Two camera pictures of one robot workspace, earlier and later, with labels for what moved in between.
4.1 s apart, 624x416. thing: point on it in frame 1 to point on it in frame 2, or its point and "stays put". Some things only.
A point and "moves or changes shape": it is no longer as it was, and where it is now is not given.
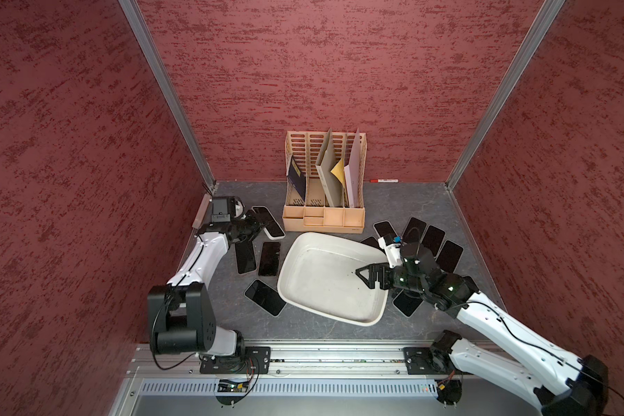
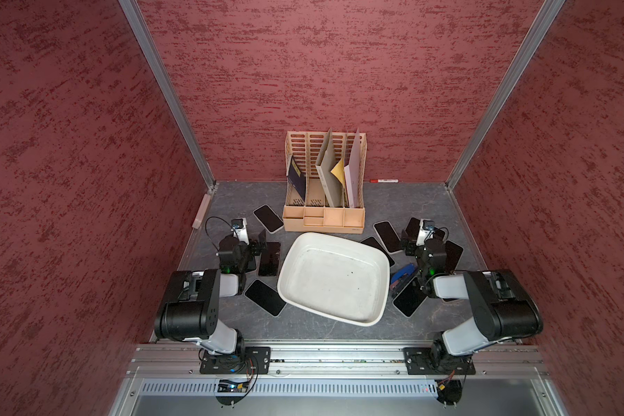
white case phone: x=269 y=224 moves or changes shape
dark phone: x=414 y=230 stays put
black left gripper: x=256 y=227 to x=255 y=249
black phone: x=372 y=241 stays put
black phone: x=449 y=256 stays put
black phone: x=269 y=259 stays put
